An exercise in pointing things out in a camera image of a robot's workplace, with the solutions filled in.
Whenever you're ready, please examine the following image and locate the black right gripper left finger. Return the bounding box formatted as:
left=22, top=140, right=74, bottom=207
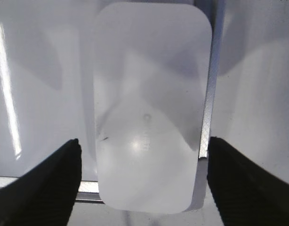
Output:
left=0, top=139, right=81, bottom=226

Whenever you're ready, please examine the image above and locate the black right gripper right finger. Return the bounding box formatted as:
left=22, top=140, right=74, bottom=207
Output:
left=207, top=137, right=289, bottom=226

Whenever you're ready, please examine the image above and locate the white rectangular board eraser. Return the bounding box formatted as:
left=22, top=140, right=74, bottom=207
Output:
left=93, top=2, right=212, bottom=214

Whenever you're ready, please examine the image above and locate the white board with aluminium frame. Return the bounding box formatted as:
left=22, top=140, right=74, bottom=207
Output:
left=0, top=0, right=289, bottom=208

